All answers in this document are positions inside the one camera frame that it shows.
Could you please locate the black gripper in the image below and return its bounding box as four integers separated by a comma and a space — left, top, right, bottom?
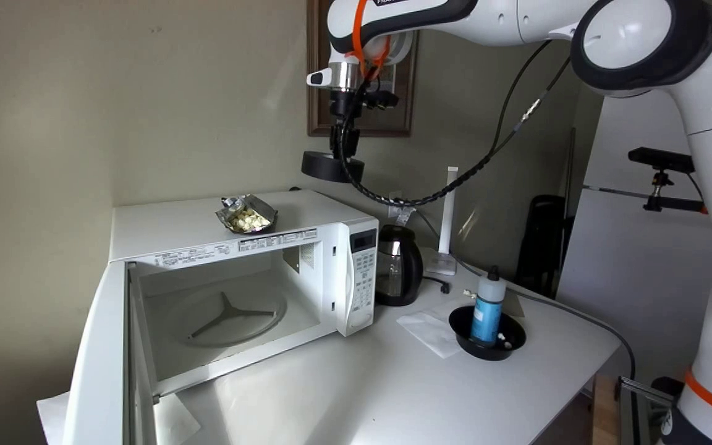
329, 91, 399, 160

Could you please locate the black masking tape roll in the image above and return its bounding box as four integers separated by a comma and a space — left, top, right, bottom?
302, 151, 364, 183

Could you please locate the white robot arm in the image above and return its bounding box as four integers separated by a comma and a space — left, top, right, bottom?
302, 0, 712, 445

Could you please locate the glass microwave turntable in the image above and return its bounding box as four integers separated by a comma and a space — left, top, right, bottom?
171, 286, 287, 349

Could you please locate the white microwave oven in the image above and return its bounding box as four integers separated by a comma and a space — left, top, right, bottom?
112, 190, 379, 395

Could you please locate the microwave door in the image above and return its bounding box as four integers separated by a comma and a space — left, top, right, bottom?
61, 263, 155, 445

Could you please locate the wood framed picture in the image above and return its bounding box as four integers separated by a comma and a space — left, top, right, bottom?
303, 0, 425, 138

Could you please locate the small metal tray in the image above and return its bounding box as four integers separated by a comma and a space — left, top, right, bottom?
218, 195, 276, 234

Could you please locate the black electric kettle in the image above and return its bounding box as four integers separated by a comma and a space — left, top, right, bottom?
376, 226, 423, 307

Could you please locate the white desk lamp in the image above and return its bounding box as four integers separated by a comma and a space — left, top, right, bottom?
425, 166, 460, 277

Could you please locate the white paper napkin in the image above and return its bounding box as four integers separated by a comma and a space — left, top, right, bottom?
399, 313, 460, 359

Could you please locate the blue white squeeze bottle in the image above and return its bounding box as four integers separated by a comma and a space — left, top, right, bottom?
470, 269, 506, 344

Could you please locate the black bowl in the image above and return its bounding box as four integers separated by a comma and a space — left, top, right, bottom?
447, 307, 526, 361

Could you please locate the black corrugated cable conduit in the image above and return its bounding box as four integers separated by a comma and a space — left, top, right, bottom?
338, 39, 577, 211

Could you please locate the black kettle power cord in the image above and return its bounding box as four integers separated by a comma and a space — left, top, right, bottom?
417, 272, 454, 297

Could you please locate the black camera on tripod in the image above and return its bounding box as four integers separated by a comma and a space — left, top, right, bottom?
582, 146, 708, 213

